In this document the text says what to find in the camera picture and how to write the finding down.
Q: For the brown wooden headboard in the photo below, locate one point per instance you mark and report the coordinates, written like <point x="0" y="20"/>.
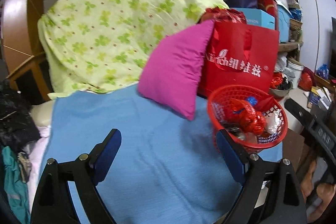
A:
<point x="23" y="52"/>

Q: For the magenta pillow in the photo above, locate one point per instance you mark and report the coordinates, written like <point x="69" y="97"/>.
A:
<point x="173" y="70"/>

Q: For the person's right hand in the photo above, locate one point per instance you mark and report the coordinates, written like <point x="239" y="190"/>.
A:
<point x="324" y="191"/>

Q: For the black puffer jacket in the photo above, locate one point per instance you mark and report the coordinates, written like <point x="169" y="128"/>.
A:
<point x="17" y="126"/>

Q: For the green clover pattern quilt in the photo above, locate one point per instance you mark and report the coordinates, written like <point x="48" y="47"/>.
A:
<point x="102" y="45"/>

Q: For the red gift bag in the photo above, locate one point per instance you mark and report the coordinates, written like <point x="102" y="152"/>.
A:
<point x="237" y="53"/>

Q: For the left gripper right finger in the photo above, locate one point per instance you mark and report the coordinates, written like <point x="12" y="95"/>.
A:
<point x="270" y="191"/>

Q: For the red plastic mesh basket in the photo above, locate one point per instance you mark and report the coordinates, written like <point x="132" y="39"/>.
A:
<point x="266" y="104"/>

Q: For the blue bed towel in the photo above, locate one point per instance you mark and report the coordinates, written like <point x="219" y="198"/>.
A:
<point x="167" y="169"/>

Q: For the light blue box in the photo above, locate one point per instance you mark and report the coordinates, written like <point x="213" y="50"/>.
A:
<point x="257" y="17"/>

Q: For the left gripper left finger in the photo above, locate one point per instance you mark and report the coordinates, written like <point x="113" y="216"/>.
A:
<point x="53" y="201"/>

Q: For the blue plastic bag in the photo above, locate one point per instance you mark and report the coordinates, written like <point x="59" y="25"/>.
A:
<point x="252" y="100"/>

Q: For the red plastic bag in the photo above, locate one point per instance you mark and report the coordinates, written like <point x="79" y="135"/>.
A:
<point x="242" y="113"/>

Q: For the white foil ball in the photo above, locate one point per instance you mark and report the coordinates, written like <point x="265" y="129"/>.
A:
<point x="273" y="120"/>

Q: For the teal garment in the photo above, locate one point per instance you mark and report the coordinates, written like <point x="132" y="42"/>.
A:
<point x="15" y="188"/>

